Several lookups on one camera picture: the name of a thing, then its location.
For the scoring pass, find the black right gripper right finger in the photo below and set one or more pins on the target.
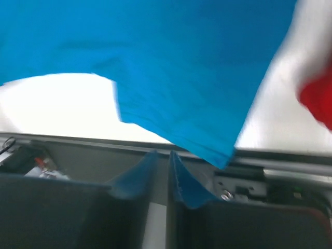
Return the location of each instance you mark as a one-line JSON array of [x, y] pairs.
[[199, 219]]

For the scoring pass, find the black robot base mount plate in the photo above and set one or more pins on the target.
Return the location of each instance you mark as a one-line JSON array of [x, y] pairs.
[[27, 160]]

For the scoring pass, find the aluminium table edge rail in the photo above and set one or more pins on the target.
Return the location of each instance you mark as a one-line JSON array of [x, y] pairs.
[[89, 159]]

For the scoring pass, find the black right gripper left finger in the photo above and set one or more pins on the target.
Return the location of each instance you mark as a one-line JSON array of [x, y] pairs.
[[51, 213]]

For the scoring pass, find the blue t-shirt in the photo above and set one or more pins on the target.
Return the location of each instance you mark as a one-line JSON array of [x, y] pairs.
[[187, 71]]

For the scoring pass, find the red t-shirt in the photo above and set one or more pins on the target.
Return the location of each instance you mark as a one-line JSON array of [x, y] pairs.
[[315, 95]]

